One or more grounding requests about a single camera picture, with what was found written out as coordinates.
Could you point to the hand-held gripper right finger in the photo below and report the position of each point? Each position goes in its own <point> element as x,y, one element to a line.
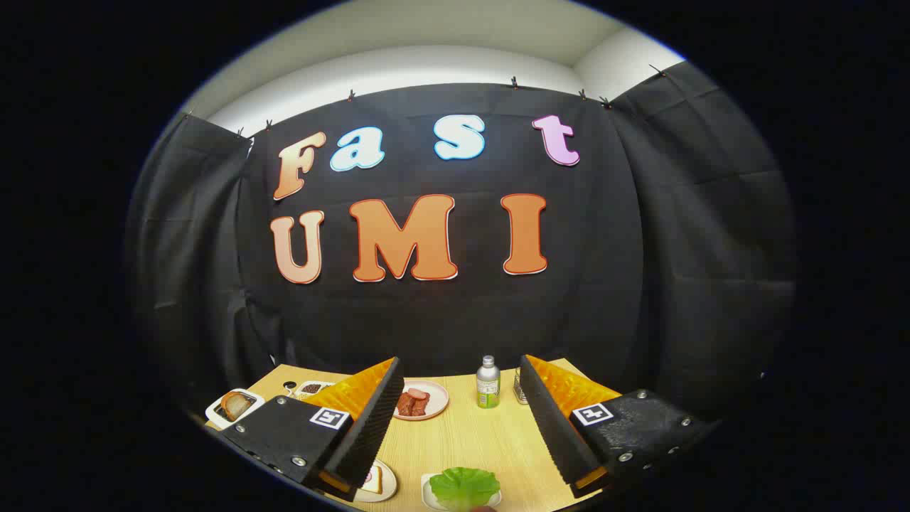
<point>551,427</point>

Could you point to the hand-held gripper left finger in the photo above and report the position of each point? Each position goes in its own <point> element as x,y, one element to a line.
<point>370,427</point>

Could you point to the green lettuce leaf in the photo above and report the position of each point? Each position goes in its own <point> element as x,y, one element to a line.
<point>463,486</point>

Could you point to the browned toast slice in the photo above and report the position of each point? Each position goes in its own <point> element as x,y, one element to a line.
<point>236,405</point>

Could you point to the brown meat piece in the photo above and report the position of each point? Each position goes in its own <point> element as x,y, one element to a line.
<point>411,407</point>

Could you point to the white bread slice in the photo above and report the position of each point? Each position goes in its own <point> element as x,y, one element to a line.
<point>374,481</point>

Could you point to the red sausage slice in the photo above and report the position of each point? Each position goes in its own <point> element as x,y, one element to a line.
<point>418,393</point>

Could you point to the white round plate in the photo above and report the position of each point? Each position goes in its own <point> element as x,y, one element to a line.
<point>389,483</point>

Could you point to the white divided dish with beans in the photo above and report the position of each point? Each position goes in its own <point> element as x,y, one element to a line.
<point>311,389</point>

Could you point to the pink plate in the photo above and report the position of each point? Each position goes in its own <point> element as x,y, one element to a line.
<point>437,398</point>

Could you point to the silver bottle with green label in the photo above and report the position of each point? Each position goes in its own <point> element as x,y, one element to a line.
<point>488,387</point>

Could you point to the white squarish dish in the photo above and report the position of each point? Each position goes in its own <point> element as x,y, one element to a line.
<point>426,491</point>

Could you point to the white toaster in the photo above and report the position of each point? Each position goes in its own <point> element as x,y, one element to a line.
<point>217,414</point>

